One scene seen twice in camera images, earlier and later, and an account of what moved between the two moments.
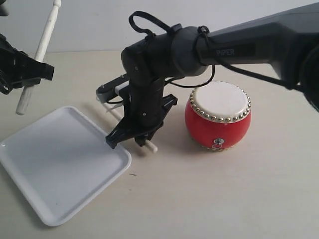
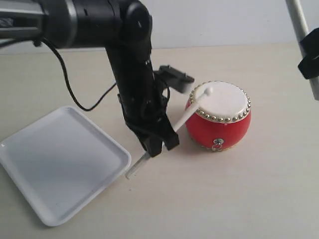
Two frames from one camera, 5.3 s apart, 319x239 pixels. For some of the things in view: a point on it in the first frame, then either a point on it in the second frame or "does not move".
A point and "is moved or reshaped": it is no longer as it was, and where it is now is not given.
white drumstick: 39,56 -> 146,157
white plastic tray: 58,159 does not move
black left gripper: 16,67 -> 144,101
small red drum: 218,114 does not move
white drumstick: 148,144 is moved or reshaped
